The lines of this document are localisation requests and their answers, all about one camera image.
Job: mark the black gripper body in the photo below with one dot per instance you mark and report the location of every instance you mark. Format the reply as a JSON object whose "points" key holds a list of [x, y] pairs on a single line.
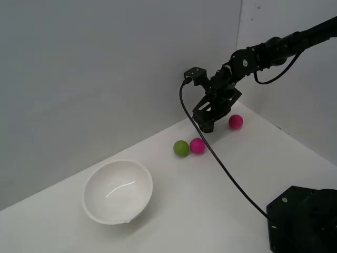
{"points": [[218, 102]]}

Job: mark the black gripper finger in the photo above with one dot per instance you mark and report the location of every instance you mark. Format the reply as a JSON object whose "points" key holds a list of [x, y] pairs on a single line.
{"points": [[199, 123], [217, 121]]}

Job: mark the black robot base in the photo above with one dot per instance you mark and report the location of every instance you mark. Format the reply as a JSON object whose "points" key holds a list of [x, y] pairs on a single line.
{"points": [[302, 221]]}

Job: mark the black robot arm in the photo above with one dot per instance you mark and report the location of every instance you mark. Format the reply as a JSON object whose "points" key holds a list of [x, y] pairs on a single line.
{"points": [[284, 43]]}

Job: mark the white bowl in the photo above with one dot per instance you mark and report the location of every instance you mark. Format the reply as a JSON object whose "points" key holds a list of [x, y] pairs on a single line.
{"points": [[118, 192]]}

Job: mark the pink ball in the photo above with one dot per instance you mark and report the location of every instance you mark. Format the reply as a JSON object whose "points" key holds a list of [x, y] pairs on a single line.
{"points": [[235, 121], [197, 146]]}

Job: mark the green ball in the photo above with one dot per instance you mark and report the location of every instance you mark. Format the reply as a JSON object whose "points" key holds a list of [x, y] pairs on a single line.
{"points": [[180, 148]]}

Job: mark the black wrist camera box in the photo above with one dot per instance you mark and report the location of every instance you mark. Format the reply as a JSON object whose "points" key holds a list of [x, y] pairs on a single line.
{"points": [[196, 75]]}

